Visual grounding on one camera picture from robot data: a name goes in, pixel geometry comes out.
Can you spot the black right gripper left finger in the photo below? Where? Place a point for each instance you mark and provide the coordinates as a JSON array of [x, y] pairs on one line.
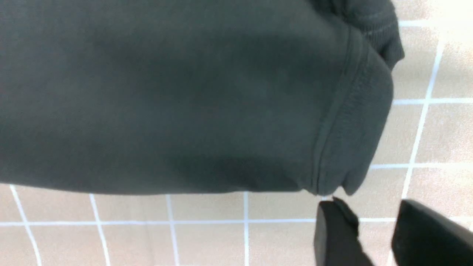
[[336, 238]]

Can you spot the beige checkered tablecloth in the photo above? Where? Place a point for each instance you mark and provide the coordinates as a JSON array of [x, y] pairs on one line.
[[425, 154]]

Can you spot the dark gray long-sleeve top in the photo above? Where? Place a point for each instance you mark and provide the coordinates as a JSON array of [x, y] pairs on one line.
[[152, 97]]

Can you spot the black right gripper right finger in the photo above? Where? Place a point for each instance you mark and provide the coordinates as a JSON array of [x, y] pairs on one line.
[[424, 237]]

